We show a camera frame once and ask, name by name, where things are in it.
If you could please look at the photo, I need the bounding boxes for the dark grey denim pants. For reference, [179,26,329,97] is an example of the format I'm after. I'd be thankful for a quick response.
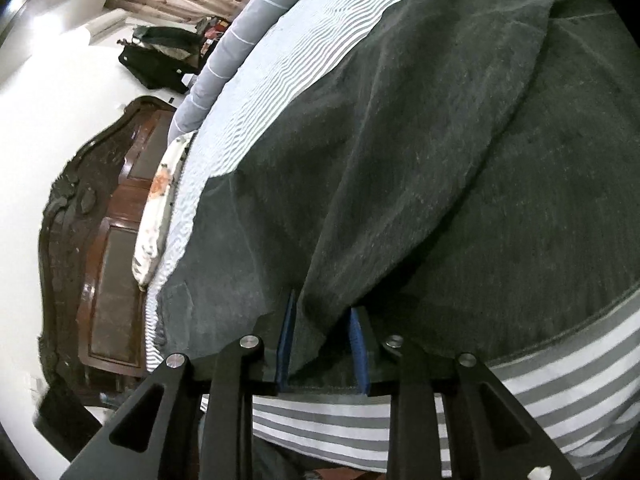
[157,0,639,386]

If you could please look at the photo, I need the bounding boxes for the grey white striped bed sheet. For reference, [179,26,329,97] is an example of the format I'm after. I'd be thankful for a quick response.
[145,0,639,478]

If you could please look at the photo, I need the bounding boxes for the dark carved wooden headboard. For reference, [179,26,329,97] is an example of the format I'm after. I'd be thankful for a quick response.
[38,96,175,408]

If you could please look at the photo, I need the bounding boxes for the white floral pillow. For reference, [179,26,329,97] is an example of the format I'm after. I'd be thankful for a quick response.
[131,132,195,290]

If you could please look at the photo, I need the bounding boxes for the black bag on floor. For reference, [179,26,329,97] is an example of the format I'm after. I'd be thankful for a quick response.
[117,25,204,94]

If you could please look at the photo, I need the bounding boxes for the white air conditioner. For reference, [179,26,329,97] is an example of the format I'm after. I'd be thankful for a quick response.
[85,9,129,37]

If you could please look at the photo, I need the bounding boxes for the grey rolled blanket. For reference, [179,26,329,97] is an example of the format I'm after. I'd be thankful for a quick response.
[167,0,299,142]

